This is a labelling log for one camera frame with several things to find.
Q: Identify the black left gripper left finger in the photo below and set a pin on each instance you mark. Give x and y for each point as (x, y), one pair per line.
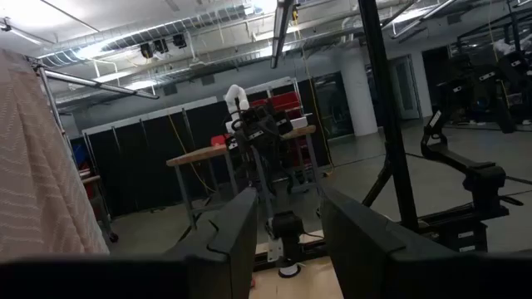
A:
(187, 274)

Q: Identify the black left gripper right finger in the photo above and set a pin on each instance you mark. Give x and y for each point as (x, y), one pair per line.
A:
(395, 274)

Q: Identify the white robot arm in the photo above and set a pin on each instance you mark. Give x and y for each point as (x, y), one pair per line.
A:
(234, 97)

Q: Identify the black background robot arm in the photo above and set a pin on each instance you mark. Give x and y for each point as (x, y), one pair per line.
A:
(505, 116)

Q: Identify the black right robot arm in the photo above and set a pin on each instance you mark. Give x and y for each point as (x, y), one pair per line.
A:
(287, 228)

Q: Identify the red storage bins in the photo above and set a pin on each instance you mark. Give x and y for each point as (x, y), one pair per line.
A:
(287, 100)

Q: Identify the wooden workbench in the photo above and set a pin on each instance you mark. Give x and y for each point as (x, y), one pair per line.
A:
(195, 155)

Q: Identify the white round column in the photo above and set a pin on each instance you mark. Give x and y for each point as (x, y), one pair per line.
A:
(357, 95)

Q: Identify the black round roll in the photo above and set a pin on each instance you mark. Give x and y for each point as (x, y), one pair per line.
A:
(289, 272)

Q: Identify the long ceiling light fixture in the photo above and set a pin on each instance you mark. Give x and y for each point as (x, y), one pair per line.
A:
(282, 25)
(420, 18)

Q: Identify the black ceiling spotlight cluster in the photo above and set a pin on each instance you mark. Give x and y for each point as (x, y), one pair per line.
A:
(146, 50)

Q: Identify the grey door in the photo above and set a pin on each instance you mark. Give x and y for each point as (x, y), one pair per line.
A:
(405, 89)

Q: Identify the metal garment rack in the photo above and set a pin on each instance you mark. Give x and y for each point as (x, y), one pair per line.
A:
(99, 84)

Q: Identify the pink chevron cloth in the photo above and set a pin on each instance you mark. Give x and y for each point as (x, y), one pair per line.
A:
(33, 166)

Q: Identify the grey metal bracket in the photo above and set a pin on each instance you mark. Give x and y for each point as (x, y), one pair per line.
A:
(274, 249)

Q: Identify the black partition wall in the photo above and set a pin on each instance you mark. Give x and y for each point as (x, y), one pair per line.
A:
(137, 166)

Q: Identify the ribbed ceiling air duct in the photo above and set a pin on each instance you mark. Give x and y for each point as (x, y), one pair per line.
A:
(124, 40)

